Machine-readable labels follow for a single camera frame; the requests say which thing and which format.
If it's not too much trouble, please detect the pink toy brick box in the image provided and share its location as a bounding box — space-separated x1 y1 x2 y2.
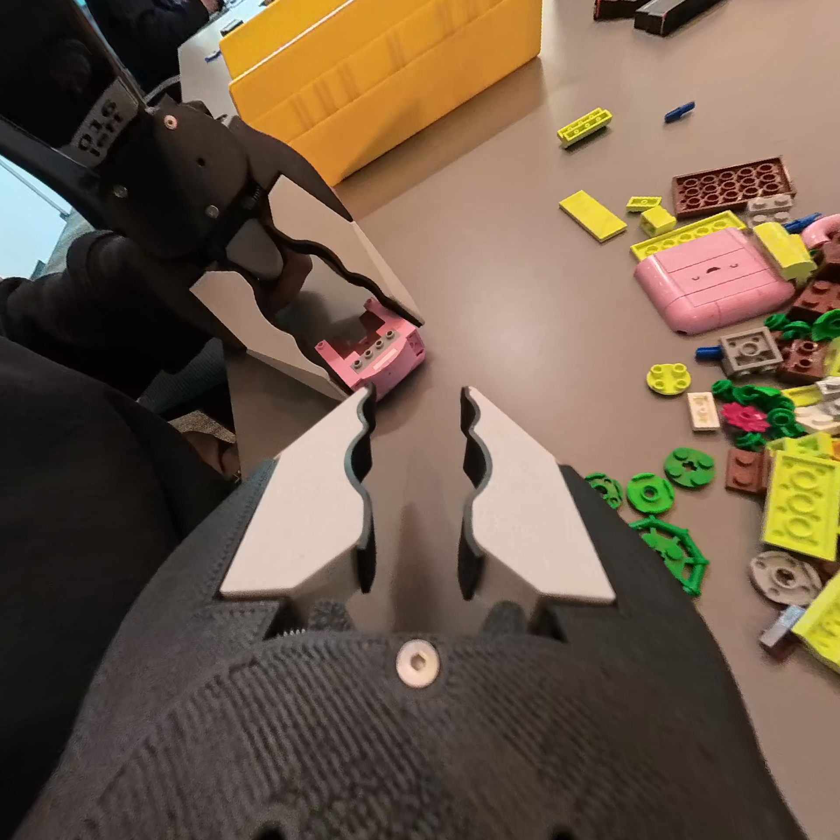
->
315 297 426 403

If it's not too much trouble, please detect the person's left hand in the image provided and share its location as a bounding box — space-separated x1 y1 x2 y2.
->
262 251 314 316

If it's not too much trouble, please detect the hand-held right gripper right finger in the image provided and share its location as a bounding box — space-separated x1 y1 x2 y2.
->
457 386 618 623

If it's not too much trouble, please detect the small lime studded plate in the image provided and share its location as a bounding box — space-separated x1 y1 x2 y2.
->
558 107 614 150

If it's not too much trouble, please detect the smooth lime tile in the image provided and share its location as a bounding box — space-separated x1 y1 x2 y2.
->
558 189 628 243

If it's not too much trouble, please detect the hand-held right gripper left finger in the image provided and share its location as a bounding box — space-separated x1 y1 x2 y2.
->
218 385 378 613

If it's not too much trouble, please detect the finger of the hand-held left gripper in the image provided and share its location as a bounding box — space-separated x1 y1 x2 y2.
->
268 172 426 328
189 269 350 403

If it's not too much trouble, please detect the person's left forearm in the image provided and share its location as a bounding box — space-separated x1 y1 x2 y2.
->
0 230 224 401

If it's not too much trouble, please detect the pile of toy bricks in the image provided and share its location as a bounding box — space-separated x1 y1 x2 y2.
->
583 193 840 664

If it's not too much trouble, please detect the large brown studded plate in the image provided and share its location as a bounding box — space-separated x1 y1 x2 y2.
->
671 156 797 221

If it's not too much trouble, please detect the pink brick face panel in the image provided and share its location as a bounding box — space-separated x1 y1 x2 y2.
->
633 226 799 337

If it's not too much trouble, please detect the yellow plastic bin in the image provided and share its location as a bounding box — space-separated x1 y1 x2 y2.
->
220 0 544 187

